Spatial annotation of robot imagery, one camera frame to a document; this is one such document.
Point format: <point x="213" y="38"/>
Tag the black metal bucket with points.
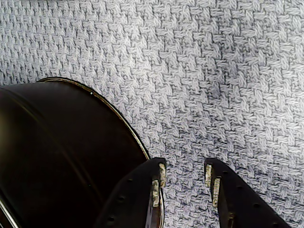
<point x="59" y="154"/>

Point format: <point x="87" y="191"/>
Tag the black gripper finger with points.
<point x="133" y="190"/>
<point x="240" y="204"/>

